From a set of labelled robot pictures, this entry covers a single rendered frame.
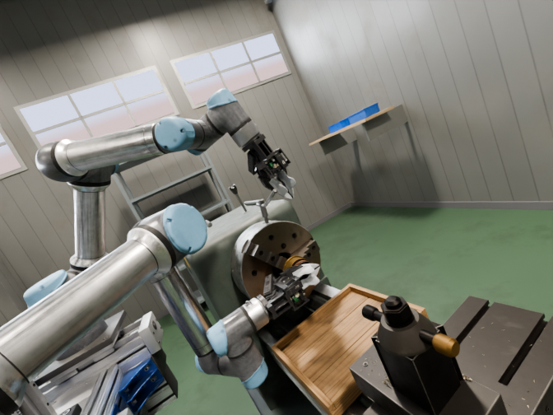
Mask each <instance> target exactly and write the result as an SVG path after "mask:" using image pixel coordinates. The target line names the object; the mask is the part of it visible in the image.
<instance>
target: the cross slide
mask: <svg viewBox="0 0 553 415"><path fill-rule="evenodd" d="M489 304H490V302H489V300H486V299H482V298H479V297H475V296H468V297H467V299H466V300H465V301H464V302H463V303H462V304H461V305H460V306H459V307H458V308H457V309H456V310H455V311H454V312H453V314H452V315H451V316H450V317H449V318H448V319H447V320H446V321H445V323H444V324H443V326H444V328H445V331H446V333H447V335H448V336H449V337H451V338H455V339H456V340H457V341H458V343H459V345H460V352H459V354H458V355H457V356H456V359H457V362H458V365H459V368H460V370H461V372H462V374H464V375H466V376H467V377H469V378H470V377H471V379H472V380H474V381H476V382H478V383H480V384H482V385H484V386H485V387H487V388H489V389H492V390H494V391H495V392H497V393H499V394H501V396H502V399H503V401H504V406H505V408H506V410H507V413H508V415H553V315H552V317H551V319H550V320H549V322H548V321H545V320H544V319H545V315H544V314H543V313H540V312H536V311H533V310H526V309H523V308H519V307H516V306H512V305H506V304H503V303H499V302H496V301H495V302H494V303H493V304H492V305H491V306H488V305H489ZM464 313H465V314H464ZM492 322H493V324H491V323H492ZM483 327H485V328H483ZM482 328H483V329H482ZM504 329H505V330H504ZM469 336H470V337H469ZM530 345H532V346H530ZM473 346H474V347H473ZM529 346H530V347H529ZM482 354H483V355H482ZM512 365H513V366H512ZM533 380H535V382H534V381H533ZM528 390H529V391H528ZM522 398H523V399H522ZM524 399H525V400H524ZM509 405H510V406H511V407H510V406H509ZM362 415H391V414H390V413H388V412H387V411H386V410H385V409H383V408H382V407H381V406H379V405H378V404H377V403H376V402H373V403H372V404H371V405H370V406H369V408H368V409H367V410H366V411H365V412H364V413H363V414H362Z"/></svg>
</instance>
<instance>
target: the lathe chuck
mask: <svg viewBox="0 0 553 415"><path fill-rule="evenodd" d="M264 223H265V222H262V223H259V224H257V225H256V226H254V227H252V228H251V229H250V230H249V231H247V232H246V234H245V235H244V236H243V237H242V239H241V240H240V242H239V244H238V246H237V248H236V251H235V256H234V262H233V269H234V275H235V281H236V282H237V284H238V286H239V289H240V290H241V291H242V292H243V293H244V294H245V295H246V296H247V297H248V298H249V299H250V300H251V299H253V298H256V296H258V295H259V294H261V295H262V296H263V289H264V282H265V277H266V276H267V275H270V274H272V275H273V276H274V277H275V278H276V279H278V277H276V275H279V274H280V273H283V270H280V271H279V272H278V273H273V271H272V266H271V265H269V264H267V263H264V262H263V261H261V260H259V259H256V258H254V257H253V256H251V255H249V254H246V253H245V252H243V251H244V247H245V246H246V244H247V242H248V241H249V242H251V243H253V244H255V245H260V246H262V247H263V248H265V249H267V250H269V251H271V252H273V253H275V254H282V256H283V257H284V258H286V259H287V257H286V254H285V253H288V254H291V253H293V252H294V251H295V250H297V249H298V248H299V247H300V246H301V245H303V244H304V243H305V242H306V241H308V240H309V239H311V238H312V237H313V236H312V235H311V234H310V232H309V231H308V230H306V229H305V228H304V227H303V226H301V225H299V224H297V223H295V222H292V221H271V222H269V223H267V224H264ZM310 262H311V263H316V264H319V266H320V268H321V257H320V252H319V251H318V252H316V253H315V254H314V258H313V259H312V260H310ZM319 274H320V269H319V271H318V274H317V276H316V277H317V278H318V277H319ZM315 286H316V285H312V286H308V287H307V288H306V290H305V294H306V295H305V296H304V298H305V297H306V298H307V297H308V296H309V295H310V294H311V292H312V291H313V289H314V288H315ZM263 297H264V296H263ZM264 298H265V297H264Z"/></svg>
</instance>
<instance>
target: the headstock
mask: <svg viewBox="0 0 553 415"><path fill-rule="evenodd" d="M244 206H245V207H246V209H247V210H249V211H248V212H246V213H243V212H244V209H243V208H242V206H240V207H237V208H236V209H234V210H233V211H231V212H228V213H226V214H225V215H223V216H221V217H218V218H217V219H215V220H214V221H211V223H212V226H208V225H207V241H206V244H205V245H204V246H203V247H202V249H200V250H199V251H198V252H197V253H195V254H188V255H187V256H185V257H184V258H182V260H183V262H184V264H185V266H186V268H187V270H188V271H189V273H190V275H191V277H192V279H193V280H194V282H195V284H196V286H197V288H198V290H199V291H200V293H201V295H202V297H203V299H204V301H205V302H206V303H207V305H208V306H209V308H210V309H211V311H212V313H213V314H214V316H215V317H216V318H217V320H218V321H219V320H220V319H224V318H225V317H226V316H227V315H229V314H230V313H232V312H233V311H235V310H237V309H238V308H239V307H241V306H242V305H244V304H245V302H246V301H250V299H249V298H248V297H247V296H246V295H245V294H244V293H242V292H241V291H240V289H239V288H238V287H237V286H236V284H235V281H234V279H233V277H232V273H231V268H230V260H231V255H232V251H233V248H234V246H235V243H236V241H237V240H238V239H239V237H240V236H241V234H242V233H243V232H244V231H245V230H247V229H248V228H249V227H251V226H252V225H254V224H256V223H258V222H261V221H264V218H263V216H262V213H261V212H260V211H261V210H260V207H258V206H256V204H254V205H244ZM267 214H268V217H267V218H268V220H269V221H292V222H295V223H297V224H299V225H301V223H300V219H299V218H298V216H297V214H296V212H295V209H294V208H293V206H292V205H291V204H290V203H289V202H288V201H286V200H276V201H271V202H270V204H269V205H267ZM301 226H302V225H301ZM219 263H220V264H219ZM213 264H214V265H213ZM217 269H218V270H217ZM220 270H221V271H220ZM224 270H225V271H224ZM222 276H223V277H222ZM222 280H223V281H222ZM231 280H232V281H231ZM233 289H234V290H233Z"/></svg>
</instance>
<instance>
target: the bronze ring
mask: <svg viewBox="0 0 553 415"><path fill-rule="evenodd" d="M307 263H310V262H309V261H308V260H307V259H304V258H303V257H301V256H297V255H296V256H292V257H290V258H289V259H287V260H286V262H285V264H284V267H283V272H284V271H285V270H286V269H287V268H289V267H291V266H296V265H302V264H307Z"/></svg>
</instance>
